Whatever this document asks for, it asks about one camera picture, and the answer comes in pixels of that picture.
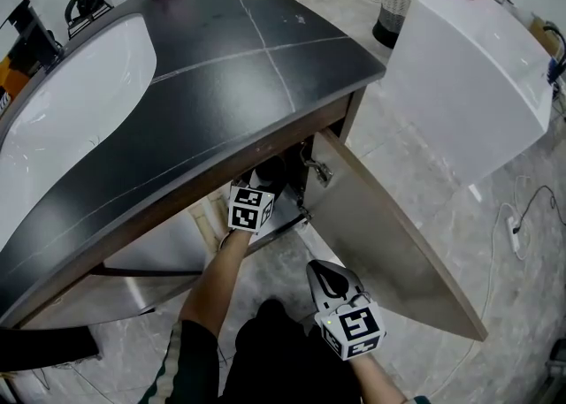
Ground open grey cabinet door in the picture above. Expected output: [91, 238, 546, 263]
[304, 127, 490, 342]

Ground black stone vanity top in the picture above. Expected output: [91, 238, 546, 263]
[0, 0, 388, 319]

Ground black bathtub faucet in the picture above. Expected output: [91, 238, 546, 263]
[541, 21, 566, 85]

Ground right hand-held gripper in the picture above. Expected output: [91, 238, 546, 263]
[305, 259, 386, 362]

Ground light wooden plank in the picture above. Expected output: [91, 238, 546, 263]
[189, 198, 227, 253]

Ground white bathtub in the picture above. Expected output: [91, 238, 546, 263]
[380, 0, 556, 187]

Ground closed grey cabinet door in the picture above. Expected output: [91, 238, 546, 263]
[19, 216, 213, 328]

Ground person's right forearm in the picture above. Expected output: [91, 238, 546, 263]
[351, 351, 410, 404]

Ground person's black trousers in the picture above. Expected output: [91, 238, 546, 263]
[218, 298, 363, 404]

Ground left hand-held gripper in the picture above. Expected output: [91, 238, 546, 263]
[227, 169, 289, 235]

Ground white power strip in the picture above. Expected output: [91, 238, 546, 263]
[503, 215, 523, 253]

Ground white sink basin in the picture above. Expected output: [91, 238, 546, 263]
[0, 12, 159, 253]

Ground orange sofa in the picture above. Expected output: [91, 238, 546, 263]
[0, 52, 32, 103]

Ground person's green shirt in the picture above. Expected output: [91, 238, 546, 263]
[149, 317, 222, 404]

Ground black cabinet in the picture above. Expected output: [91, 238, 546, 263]
[0, 326, 101, 372]

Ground person's left forearm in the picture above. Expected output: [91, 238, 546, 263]
[179, 229, 253, 328]

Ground pleated white black basket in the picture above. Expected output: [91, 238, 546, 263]
[371, 0, 421, 50]

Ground black chair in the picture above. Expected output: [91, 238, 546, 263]
[64, 0, 114, 39]

